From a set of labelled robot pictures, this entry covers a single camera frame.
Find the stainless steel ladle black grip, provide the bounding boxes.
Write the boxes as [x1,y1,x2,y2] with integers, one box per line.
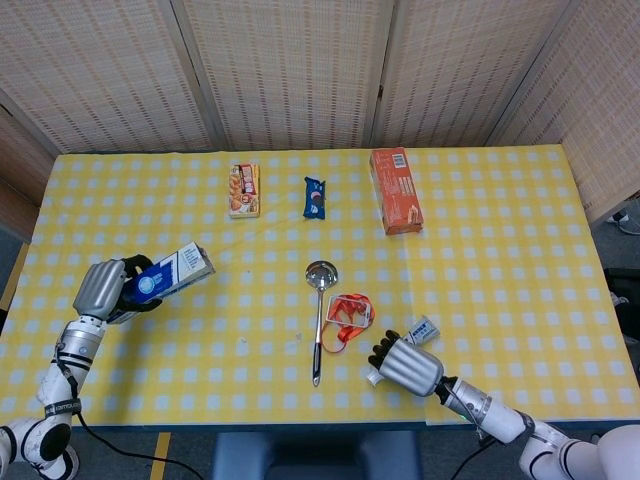
[304,259,340,388]

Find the yellow floor tape strip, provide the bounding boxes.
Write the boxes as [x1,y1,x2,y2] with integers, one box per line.
[149,432,172,480]

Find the yellow white checked tablecloth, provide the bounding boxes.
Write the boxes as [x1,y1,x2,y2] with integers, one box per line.
[0,144,640,429]

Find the clear badge holder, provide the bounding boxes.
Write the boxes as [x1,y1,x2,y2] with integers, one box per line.
[324,294,376,329]

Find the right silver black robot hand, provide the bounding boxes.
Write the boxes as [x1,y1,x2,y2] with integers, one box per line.
[368,328,446,399]

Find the orange biscuit box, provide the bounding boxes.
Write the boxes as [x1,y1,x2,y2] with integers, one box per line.
[369,147,425,236]

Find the yellow snack box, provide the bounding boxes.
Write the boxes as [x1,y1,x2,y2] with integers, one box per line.
[228,163,262,220]

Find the black cable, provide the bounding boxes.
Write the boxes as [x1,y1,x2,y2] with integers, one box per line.
[74,414,206,480]
[452,434,501,480]

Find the blue white toothpaste tube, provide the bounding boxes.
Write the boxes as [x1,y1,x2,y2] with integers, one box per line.
[368,314,440,385]

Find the blue white toothpaste carton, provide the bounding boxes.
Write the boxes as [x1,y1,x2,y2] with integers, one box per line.
[107,241,217,325]

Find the black bag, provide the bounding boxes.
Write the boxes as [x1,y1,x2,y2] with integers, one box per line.
[603,268,640,346]

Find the blue cookie packet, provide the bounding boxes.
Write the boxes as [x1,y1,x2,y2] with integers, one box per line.
[302,175,329,221]

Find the woven folding screen panel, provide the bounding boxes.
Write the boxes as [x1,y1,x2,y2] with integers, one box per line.
[487,0,640,226]
[169,0,399,151]
[0,0,229,155]
[369,0,584,149]
[0,89,64,241]

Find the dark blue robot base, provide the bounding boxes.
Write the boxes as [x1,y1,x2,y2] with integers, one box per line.
[212,429,424,480]

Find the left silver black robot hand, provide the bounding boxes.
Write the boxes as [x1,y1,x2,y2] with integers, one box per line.
[73,253,164,326]

